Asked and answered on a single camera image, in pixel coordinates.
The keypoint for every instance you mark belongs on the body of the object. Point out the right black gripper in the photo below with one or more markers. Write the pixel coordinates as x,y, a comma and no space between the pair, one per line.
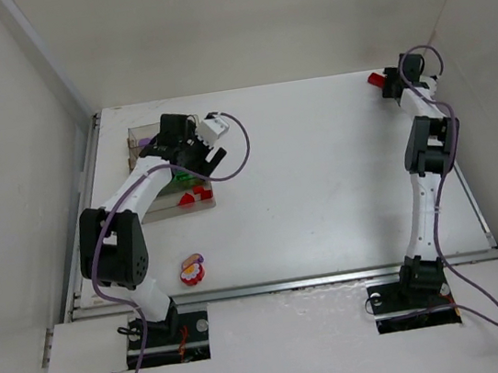
390,83

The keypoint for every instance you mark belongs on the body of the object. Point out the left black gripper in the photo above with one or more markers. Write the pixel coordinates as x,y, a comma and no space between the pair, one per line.
199,157

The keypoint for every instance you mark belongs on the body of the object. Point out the red square lego brick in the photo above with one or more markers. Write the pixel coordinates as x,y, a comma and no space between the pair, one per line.
377,80

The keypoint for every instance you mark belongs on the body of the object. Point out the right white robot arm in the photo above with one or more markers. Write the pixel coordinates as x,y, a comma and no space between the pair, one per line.
429,157

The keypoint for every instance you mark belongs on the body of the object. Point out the green L-shaped lego block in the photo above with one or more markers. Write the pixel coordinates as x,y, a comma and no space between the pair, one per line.
182,177

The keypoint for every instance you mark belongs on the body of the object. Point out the clear compartment organizer tray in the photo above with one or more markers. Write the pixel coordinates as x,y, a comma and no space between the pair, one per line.
165,206

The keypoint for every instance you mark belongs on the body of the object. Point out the small red lego piece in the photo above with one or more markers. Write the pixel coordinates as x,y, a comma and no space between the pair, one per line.
186,199

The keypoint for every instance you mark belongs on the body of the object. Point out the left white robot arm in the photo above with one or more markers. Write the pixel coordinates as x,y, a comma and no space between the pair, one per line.
113,252

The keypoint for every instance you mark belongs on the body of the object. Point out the purple round flower lego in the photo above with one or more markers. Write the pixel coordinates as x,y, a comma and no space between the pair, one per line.
143,142

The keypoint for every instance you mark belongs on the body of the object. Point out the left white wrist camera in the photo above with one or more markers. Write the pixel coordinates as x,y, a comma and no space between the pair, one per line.
211,129

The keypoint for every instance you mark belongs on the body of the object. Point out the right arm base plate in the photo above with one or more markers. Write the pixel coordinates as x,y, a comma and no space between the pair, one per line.
396,311

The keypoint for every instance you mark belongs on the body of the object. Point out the purple red flower lego stack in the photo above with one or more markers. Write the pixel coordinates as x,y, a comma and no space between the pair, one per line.
192,270

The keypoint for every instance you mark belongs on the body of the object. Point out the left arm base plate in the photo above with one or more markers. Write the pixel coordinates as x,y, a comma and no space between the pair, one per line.
181,338

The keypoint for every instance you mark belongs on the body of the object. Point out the aluminium front rail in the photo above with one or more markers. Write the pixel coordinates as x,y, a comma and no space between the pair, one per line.
254,290

